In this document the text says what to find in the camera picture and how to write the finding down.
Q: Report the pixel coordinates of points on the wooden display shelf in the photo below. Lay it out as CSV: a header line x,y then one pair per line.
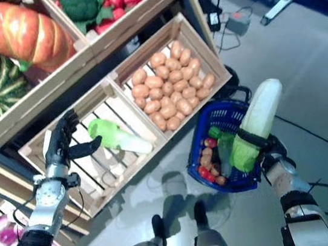
x,y
0,173

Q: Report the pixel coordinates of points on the napa cabbage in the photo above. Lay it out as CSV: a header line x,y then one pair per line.
x,y
225,154
262,106
113,133

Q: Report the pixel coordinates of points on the red apple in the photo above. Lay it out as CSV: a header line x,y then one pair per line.
x,y
209,143

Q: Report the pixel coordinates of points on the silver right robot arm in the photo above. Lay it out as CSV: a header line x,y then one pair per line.
x,y
303,225

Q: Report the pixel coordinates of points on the green broccoli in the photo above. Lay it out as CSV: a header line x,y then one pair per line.
x,y
80,3

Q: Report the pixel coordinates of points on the black power adapter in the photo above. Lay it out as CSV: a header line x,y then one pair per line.
x,y
214,19

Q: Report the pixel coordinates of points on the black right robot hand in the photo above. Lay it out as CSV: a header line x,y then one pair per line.
x,y
271,144

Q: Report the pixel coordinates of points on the silver robot right leg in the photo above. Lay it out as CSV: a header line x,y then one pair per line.
x,y
211,244

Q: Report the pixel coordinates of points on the wooden cabbage crate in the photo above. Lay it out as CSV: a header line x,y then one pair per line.
x,y
123,177

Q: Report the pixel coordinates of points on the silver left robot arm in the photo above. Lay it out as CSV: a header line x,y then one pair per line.
x,y
44,204

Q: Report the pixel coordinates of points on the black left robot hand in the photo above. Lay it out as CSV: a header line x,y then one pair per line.
x,y
57,147

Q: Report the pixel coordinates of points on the wooden carrot crate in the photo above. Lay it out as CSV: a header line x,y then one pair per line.
x,y
137,18

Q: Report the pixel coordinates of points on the small orange pumpkin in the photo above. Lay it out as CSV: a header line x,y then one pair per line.
x,y
26,35

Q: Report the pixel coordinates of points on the green bell pepper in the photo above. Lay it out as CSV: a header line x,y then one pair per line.
x,y
214,132

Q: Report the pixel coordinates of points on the red bell pepper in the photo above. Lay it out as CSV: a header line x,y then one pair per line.
x,y
206,173

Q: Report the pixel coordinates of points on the blue plastic shopping basket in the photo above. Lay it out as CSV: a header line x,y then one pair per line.
x,y
240,184

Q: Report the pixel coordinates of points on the wooden pumpkin crate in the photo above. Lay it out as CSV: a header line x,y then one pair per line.
x,y
40,88

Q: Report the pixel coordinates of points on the wooden potato crate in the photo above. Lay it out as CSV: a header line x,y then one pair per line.
x,y
202,50

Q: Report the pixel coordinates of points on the brown potato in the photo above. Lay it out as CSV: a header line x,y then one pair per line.
x,y
173,123
202,93
214,168
168,111
183,106
139,91
205,160
153,81
139,77
195,82
194,66
221,180
163,71
207,151
152,106
157,120
185,57
176,49
158,59
208,80

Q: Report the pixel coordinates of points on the grey floor box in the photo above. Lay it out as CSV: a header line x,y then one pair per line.
x,y
238,23

